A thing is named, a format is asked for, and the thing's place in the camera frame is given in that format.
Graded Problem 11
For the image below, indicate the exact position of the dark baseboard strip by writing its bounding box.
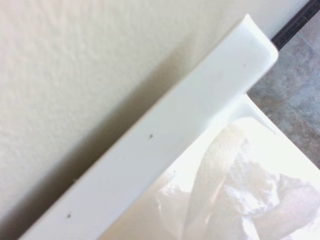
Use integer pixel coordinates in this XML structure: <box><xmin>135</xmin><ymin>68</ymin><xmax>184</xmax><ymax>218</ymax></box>
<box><xmin>270</xmin><ymin>7</ymin><xmax>320</xmax><ymax>51</ymax></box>

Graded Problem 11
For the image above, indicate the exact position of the white ceramic sink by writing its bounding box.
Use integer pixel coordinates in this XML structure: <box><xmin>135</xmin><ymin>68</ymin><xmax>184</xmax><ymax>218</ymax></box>
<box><xmin>18</xmin><ymin>13</ymin><xmax>320</xmax><ymax>240</ymax></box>

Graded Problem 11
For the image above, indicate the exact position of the white tissue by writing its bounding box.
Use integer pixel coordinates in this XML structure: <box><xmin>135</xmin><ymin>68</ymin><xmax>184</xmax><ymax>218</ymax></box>
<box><xmin>156</xmin><ymin>116</ymin><xmax>320</xmax><ymax>240</ymax></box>

